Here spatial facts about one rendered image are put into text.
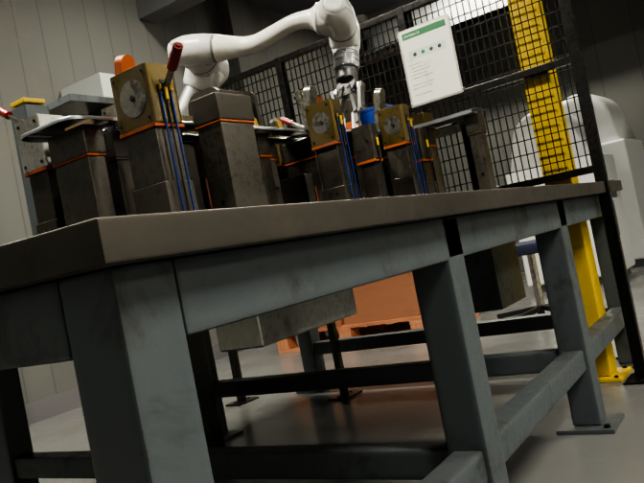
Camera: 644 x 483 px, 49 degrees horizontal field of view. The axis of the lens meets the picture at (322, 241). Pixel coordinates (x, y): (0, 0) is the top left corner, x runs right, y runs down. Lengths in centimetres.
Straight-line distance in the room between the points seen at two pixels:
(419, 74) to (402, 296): 199
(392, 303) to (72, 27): 293
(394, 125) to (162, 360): 163
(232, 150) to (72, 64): 381
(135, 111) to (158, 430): 86
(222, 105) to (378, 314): 324
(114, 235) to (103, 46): 500
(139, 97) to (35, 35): 382
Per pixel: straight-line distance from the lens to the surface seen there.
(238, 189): 157
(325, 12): 236
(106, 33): 567
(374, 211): 100
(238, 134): 162
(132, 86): 145
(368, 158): 212
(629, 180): 682
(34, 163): 171
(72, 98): 196
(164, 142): 141
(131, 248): 63
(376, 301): 467
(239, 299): 79
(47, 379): 470
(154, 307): 70
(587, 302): 274
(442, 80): 287
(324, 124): 194
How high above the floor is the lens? 63
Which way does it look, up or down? 1 degrees up
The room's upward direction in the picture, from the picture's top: 11 degrees counter-clockwise
